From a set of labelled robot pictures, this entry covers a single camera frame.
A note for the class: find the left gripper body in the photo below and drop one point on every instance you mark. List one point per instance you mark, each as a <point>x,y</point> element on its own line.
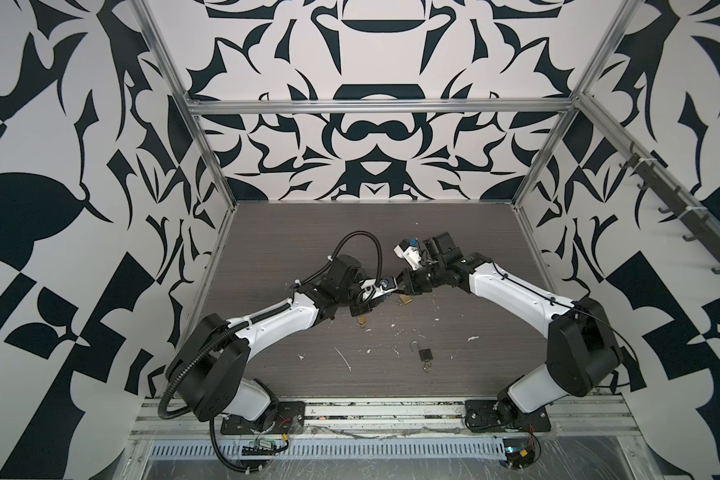
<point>357,302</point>

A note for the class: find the aluminium front rail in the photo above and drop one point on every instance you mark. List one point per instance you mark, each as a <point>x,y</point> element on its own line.
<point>599,415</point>

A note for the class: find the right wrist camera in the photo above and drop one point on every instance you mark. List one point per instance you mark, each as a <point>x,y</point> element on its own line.
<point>413,253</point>

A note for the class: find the circuit board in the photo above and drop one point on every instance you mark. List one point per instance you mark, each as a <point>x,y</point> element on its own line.
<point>262,447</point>
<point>519,456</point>

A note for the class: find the right circuit board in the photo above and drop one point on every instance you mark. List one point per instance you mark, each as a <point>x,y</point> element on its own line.
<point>519,456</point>

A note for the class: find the wall hook rack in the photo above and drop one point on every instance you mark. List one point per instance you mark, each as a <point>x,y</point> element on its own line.
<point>701,224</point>

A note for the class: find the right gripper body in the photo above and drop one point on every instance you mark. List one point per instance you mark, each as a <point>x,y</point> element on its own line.
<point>420,281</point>

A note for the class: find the left circuit board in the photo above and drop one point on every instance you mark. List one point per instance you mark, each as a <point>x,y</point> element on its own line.
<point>262,447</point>

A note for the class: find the black padlock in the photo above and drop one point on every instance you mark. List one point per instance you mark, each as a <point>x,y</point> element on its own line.
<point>425,355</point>

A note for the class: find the white cable duct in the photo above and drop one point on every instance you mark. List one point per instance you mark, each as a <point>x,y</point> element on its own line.
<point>350,449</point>

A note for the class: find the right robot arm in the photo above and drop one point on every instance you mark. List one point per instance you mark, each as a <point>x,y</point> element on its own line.
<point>581,346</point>

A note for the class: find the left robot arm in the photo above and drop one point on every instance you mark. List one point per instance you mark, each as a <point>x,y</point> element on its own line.
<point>206,377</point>

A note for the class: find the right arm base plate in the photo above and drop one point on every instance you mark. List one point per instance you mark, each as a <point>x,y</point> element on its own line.
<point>491,416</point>

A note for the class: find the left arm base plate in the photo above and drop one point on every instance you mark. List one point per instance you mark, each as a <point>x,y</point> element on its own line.
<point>287,413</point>

